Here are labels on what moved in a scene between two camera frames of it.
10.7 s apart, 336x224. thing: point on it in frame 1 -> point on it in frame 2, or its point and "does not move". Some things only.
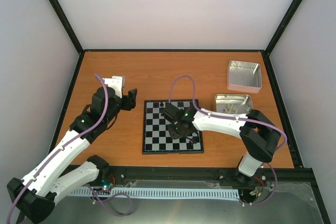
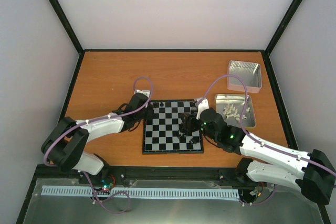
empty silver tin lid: x=245 y=76 does not move
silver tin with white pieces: x=233 y=103 does not move
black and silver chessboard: x=156 y=139 does not move
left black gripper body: x=129 y=104 -> x=148 y=116
